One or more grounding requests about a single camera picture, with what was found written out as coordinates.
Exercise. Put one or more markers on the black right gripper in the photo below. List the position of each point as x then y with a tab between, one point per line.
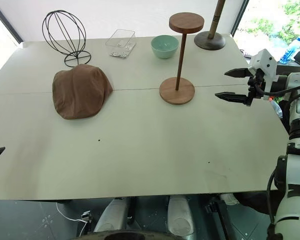
255	82

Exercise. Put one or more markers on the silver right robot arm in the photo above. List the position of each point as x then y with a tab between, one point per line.
293	180

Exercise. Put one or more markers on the wooden hat stand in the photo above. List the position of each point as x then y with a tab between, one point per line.
177	93

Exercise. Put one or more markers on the clear bottle red cap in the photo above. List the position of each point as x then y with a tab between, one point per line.
276	108

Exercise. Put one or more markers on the dark round base wooden pole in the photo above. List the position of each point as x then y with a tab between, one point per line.
210	41

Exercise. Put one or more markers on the plastic water bottle blue label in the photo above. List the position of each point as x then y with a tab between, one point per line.
290	51

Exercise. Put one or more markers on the mint green bowl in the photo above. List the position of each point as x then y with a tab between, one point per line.
163	48

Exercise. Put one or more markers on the brown flat cap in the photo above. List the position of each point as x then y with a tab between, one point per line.
80	92

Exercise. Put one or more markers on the white shoe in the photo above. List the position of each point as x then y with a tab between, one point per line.
228	199

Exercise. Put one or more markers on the clear plastic box with washers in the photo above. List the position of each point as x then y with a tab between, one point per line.
120	47

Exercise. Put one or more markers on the silver left robot leg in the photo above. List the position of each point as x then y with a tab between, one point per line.
112	215

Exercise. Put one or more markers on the silver robot leg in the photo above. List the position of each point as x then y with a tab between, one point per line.
180	215
112	215

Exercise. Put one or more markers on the silver right robot leg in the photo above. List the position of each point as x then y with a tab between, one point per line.
180	215

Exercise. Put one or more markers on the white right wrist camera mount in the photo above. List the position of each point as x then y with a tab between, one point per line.
263	61

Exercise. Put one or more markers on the black table frame leg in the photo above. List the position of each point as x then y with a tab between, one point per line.
218	212

